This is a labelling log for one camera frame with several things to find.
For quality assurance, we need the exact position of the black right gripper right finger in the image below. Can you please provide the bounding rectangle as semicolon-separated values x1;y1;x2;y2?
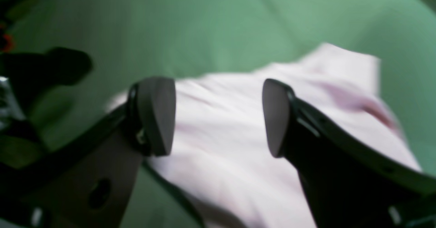
263;79;436;228

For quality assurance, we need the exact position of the pink t-shirt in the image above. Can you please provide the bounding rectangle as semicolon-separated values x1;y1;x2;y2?
146;43;422;228

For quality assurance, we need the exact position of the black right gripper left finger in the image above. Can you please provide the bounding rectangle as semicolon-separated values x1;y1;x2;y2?
1;77;176;228

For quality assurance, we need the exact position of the green table cloth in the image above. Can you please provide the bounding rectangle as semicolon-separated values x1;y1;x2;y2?
1;0;435;228

